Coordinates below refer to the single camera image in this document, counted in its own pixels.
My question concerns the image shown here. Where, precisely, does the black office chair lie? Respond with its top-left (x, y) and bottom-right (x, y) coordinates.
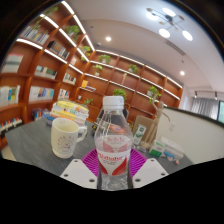
top-left (96, 106), bottom-right (131, 125)

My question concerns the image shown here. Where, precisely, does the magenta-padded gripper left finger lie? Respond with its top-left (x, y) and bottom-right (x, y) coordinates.
top-left (59, 148), bottom-right (100, 190)

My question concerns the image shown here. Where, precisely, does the branched ceiling lamp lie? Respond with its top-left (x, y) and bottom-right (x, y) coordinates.
top-left (145, 6), bottom-right (195, 42)

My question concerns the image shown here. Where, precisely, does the window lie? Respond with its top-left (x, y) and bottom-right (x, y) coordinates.
top-left (217, 100), bottom-right (224, 124)

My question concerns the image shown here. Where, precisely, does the flat white box stack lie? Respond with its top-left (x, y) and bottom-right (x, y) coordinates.
top-left (159, 136), bottom-right (185, 161)

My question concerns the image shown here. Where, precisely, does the wooden wall shelf unit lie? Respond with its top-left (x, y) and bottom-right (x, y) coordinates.
top-left (0, 1), bottom-right (185, 151)

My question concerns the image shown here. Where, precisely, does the grey curtain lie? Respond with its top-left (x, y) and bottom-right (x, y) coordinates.
top-left (190, 97), bottom-right (220, 121)

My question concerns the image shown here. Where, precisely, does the cream ceramic mug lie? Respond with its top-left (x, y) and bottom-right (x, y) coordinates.
top-left (50, 117), bottom-right (89, 160)

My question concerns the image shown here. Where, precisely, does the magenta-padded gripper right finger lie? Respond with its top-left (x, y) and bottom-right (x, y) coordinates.
top-left (127, 148), bottom-right (170, 190)

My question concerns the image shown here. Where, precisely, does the wooden artist mannequin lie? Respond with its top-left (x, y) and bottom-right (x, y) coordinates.
top-left (144, 96), bottom-right (171, 148)

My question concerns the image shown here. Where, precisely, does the stack of colourful books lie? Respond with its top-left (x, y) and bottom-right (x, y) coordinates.
top-left (46, 100), bottom-right (90, 127)

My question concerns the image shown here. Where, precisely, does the clear plastic water bottle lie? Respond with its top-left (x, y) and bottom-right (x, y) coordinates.
top-left (93, 95), bottom-right (135, 192)

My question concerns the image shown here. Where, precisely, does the tan chair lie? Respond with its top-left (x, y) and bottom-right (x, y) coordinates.
top-left (131, 114), bottom-right (155, 141)

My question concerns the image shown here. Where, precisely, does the green and white carton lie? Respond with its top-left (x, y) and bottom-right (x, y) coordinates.
top-left (133, 123), bottom-right (147, 147)

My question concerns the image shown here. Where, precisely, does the black track light rail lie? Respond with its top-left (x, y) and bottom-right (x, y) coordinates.
top-left (193, 89), bottom-right (224, 101)

